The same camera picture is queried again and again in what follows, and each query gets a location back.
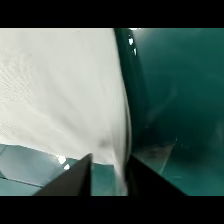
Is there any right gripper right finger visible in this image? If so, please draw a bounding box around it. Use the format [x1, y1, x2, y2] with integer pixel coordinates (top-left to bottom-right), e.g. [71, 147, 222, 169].
[126, 154, 188, 197]

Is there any white T-shirt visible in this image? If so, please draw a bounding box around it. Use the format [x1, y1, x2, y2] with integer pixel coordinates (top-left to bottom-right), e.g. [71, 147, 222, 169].
[0, 27, 133, 197]

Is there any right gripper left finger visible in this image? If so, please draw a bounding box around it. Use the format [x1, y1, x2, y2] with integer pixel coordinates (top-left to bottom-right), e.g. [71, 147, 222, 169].
[33, 153, 93, 197]

